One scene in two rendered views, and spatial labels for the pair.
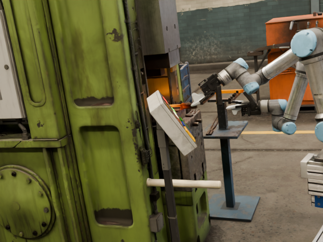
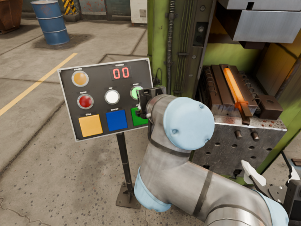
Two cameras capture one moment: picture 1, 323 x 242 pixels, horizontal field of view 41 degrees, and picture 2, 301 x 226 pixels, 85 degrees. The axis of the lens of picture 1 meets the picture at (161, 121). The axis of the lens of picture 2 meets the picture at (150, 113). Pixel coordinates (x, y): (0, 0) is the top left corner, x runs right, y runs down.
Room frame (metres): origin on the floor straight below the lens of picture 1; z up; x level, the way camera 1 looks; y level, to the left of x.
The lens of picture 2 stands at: (2.16, -0.62, 1.47)
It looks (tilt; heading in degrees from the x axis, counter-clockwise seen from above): 41 degrees down; 76
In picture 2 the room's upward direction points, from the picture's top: straight up
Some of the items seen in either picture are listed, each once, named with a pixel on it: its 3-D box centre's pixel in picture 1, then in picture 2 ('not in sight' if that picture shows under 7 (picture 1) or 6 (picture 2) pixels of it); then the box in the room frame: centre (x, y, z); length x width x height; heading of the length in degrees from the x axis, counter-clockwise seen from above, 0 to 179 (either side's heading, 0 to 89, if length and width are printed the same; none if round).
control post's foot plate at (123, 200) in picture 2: not in sight; (130, 192); (2.14, 0.01, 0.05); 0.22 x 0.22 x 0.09; 68
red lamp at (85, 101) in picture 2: not in sight; (85, 101); (2.04, -0.08, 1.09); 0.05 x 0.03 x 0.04; 158
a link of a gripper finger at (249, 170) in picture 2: (234, 110); (249, 176); (2.52, -0.45, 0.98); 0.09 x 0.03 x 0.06; 104
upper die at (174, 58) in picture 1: (143, 60); (249, 14); (2.77, 0.06, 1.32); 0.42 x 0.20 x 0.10; 68
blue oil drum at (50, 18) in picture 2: not in sight; (52, 23); (0.90, 4.41, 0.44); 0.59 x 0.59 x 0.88
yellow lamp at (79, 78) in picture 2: not in sight; (80, 78); (2.04, -0.04, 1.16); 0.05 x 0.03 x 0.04; 158
